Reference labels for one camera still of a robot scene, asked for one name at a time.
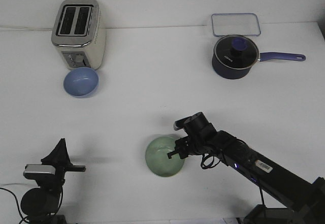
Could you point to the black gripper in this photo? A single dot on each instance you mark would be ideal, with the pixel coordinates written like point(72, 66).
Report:
point(59, 157)
point(198, 139)

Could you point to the green bowl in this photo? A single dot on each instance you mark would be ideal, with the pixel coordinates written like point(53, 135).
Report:
point(156, 157)

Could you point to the blue bowl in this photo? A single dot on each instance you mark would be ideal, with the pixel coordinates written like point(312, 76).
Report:
point(81, 82)

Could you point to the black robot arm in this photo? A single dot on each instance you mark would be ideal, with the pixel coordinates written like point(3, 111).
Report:
point(303, 201)
point(41, 204)

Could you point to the dark blue saucepan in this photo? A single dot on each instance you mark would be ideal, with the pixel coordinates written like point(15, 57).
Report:
point(230, 73)

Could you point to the glass pot lid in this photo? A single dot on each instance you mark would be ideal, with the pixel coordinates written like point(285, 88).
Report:
point(236, 52)

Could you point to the cream and steel toaster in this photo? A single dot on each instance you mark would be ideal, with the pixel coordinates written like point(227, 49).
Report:
point(78, 34)

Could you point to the clear rectangular container lid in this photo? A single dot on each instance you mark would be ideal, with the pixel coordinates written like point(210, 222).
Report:
point(245, 24)

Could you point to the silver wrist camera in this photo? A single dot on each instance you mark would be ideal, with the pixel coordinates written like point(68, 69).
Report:
point(35, 171)
point(182, 124)

